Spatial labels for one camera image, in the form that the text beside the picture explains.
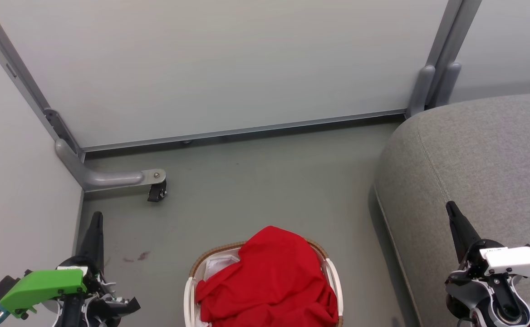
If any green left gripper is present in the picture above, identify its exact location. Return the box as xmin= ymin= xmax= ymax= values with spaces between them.
xmin=0 ymin=211 xmax=105 ymax=318

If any woven laundry basket white rim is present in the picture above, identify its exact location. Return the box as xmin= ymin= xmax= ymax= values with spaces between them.
xmin=183 ymin=240 xmax=344 ymax=327

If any grey fabric sofa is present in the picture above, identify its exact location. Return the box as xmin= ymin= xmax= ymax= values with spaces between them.
xmin=373 ymin=92 xmax=530 ymax=327

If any black caster wheel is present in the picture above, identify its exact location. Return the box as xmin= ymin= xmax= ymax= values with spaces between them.
xmin=147 ymin=180 xmax=168 ymax=203

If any grey metal double partition post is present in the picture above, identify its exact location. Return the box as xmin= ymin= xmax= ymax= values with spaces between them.
xmin=406 ymin=0 xmax=483 ymax=119

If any white partition panel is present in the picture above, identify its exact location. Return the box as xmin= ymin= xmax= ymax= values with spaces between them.
xmin=0 ymin=0 xmax=451 ymax=153
xmin=449 ymin=0 xmax=530 ymax=104
xmin=0 ymin=27 xmax=84 ymax=327

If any red garment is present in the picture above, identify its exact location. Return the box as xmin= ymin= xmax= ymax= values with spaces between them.
xmin=196 ymin=226 xmax=339 ymax=327

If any grey metal partition leg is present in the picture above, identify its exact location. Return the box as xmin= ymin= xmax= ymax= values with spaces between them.
xmin=55 ymin=139 xmax=167 ymax=192

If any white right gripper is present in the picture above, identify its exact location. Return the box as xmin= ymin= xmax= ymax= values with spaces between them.
xmin=446 ymin=201 xmax=530 ymax=291

